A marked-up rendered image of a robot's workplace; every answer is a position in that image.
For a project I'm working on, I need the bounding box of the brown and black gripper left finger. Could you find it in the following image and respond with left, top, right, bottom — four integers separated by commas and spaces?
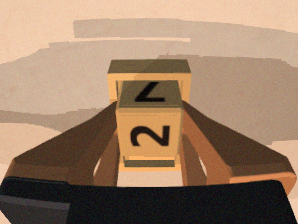
3, 101, 120, 186

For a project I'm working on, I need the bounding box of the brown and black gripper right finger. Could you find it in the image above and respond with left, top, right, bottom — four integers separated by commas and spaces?
179, 100, 297, 196

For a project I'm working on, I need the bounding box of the tan number cube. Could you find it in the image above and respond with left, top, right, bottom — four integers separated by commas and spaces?
116, 80, 184, 156

